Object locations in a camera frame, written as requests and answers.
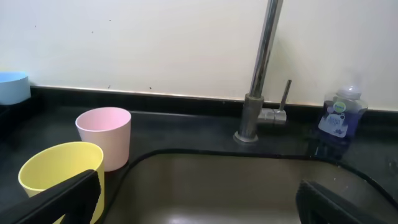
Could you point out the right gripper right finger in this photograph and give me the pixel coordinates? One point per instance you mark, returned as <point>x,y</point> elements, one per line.
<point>320,205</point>

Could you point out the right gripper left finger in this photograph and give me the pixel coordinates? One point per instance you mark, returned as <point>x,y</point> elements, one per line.
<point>71,196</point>

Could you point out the yellow cup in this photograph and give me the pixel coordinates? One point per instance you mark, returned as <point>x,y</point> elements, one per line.
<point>56,168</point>

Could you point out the pink cup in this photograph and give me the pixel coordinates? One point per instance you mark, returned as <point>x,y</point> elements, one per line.
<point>107,140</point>

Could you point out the blue soap bottle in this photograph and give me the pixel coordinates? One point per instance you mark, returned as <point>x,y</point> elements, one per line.
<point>339,121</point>

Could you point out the steel sink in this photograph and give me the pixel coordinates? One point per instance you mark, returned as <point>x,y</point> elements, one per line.
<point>202,186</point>

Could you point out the blue cup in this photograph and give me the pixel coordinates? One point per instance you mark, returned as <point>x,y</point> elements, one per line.
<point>12,88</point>

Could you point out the steel tap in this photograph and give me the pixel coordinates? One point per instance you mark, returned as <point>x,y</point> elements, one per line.
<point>259,71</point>

